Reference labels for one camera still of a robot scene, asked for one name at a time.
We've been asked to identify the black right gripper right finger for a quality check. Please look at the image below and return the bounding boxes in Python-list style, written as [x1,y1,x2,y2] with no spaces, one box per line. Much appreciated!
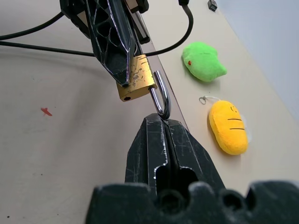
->
[165,118,226,191]

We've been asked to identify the yellow plush toy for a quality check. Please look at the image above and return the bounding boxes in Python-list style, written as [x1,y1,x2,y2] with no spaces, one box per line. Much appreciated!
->
[199,95,253,156]

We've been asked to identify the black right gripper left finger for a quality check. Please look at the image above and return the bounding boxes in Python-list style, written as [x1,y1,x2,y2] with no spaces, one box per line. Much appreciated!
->
[124,113,170,195]

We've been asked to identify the green plush toy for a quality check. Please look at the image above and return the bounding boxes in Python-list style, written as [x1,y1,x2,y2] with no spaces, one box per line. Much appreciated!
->
[181,41,228,83]

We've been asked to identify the brass padlock with steel shackle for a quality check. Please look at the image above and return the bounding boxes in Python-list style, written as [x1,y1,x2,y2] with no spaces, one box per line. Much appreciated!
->
[116,54,171,121]

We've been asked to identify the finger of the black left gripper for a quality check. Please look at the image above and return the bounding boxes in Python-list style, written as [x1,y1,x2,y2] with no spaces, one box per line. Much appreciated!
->
[59,0,137,88]
[124,0,151,45]

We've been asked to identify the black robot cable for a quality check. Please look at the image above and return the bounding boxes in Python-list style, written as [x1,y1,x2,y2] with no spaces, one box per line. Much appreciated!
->
[0,0,194,58]
[0,11,65,41]

